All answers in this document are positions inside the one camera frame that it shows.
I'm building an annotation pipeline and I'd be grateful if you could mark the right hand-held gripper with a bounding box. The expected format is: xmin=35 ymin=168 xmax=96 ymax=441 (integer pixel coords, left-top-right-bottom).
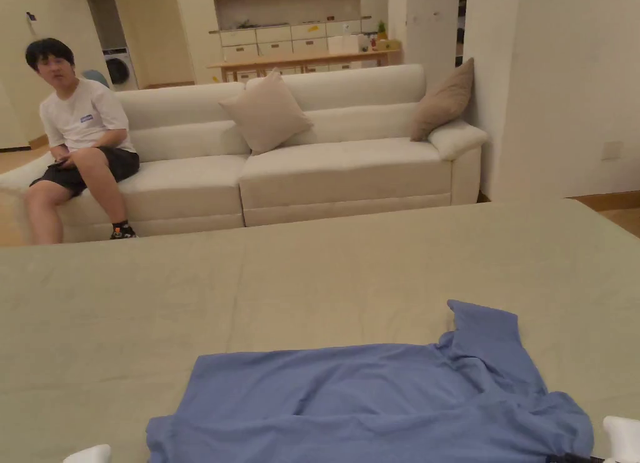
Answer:
xmin=542 ymin=415 xmax=640 ymax=463

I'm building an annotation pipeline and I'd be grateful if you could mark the light beige cushion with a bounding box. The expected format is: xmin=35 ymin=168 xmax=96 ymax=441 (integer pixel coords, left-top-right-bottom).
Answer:
xmin=218 ymin=67 xmax=314 ymax=156

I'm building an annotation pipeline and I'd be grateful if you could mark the bed with beige sheet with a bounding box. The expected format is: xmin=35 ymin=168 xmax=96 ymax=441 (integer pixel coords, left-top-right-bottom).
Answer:
xmin=0 ymin=197 xmax=640 ymax=463

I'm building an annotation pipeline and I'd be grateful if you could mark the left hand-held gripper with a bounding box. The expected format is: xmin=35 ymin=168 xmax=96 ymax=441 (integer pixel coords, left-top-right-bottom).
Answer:
xmin=62 ymin=444 xmax=112 ymax=463

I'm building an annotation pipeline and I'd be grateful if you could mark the cream sofa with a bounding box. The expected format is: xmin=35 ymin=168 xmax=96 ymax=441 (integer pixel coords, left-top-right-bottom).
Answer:
xmin=0 ymin=63 xmax=489 ymax=243

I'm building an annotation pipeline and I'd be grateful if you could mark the wooden table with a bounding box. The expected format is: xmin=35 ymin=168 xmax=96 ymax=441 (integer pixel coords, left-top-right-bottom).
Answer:
xmin=207 ymin=49 xmax=403 ymax=83

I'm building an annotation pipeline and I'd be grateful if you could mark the shelf with white drawers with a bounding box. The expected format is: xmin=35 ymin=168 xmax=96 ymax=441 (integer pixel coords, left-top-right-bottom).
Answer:
xmin=209 ymin=0 xmax=403 ymax=83

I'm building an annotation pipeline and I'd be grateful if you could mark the washing machine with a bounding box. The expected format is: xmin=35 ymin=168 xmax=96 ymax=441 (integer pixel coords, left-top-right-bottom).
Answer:
xmin=102 ymin=49 xmax=139 ymax=91

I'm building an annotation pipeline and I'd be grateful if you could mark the blue shirt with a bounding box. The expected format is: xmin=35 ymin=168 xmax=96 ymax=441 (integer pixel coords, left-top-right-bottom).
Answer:
xmin=145 ymin=298 xmax=596 ymax=463

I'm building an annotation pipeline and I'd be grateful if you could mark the brown beige cushion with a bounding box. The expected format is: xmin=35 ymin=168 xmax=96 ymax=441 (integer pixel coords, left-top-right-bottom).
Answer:
xmin=410 ymin=57 xmax=475 ymax=143

